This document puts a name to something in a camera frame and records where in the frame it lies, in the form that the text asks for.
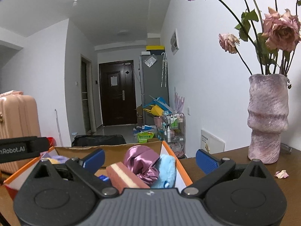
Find light blue plush toy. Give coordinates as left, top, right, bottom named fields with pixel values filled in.
left=151, top=154, right=176, bottom=189

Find pink satin scrunchie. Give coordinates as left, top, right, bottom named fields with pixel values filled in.
left=123, top=145, right=160, bottom=186

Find purple knit cloth pouch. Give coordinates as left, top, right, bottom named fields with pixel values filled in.
left=41, top=153, right=69, bottom=163

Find yellow white plush toy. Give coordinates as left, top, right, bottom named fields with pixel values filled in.
left=47, top=158, right=65, bottom=164

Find blue small packet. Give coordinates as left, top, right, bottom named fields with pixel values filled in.
left=98, top=175, right=110, bottom=183

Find red cardboard box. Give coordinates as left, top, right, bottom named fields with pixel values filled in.
left=4, top=141, right=192, bottom=199

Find pink ribbed suitcase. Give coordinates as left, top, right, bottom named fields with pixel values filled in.
left=0, top=90, right=42, bottom=175

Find fallen pink petal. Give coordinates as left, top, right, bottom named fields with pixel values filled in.
left=274, top=170, right=289, bottom=179

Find yellow blue bags pile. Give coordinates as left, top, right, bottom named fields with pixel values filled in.
left=142, top=97, right=173, bottom=117

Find purple textured vase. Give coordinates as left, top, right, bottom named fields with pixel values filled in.
left=247, top=74, right=289, bottom=164

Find dark entrance door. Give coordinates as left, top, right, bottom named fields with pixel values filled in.
left=99, top=60, right=137, bottom=126

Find grey refrigerator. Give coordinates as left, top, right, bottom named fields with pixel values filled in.
left=139, top=53, right=170, bottom=125

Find yellow box on refrigerator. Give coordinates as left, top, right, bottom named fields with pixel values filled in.
left=146, top=45, right=165, bottom=51

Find dried pink roses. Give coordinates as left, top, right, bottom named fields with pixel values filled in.
left=187, top=0, right=300, bottom=76

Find wire trolley with bottles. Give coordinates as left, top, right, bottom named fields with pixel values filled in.
left=160, top=112, right=186, bottom=159

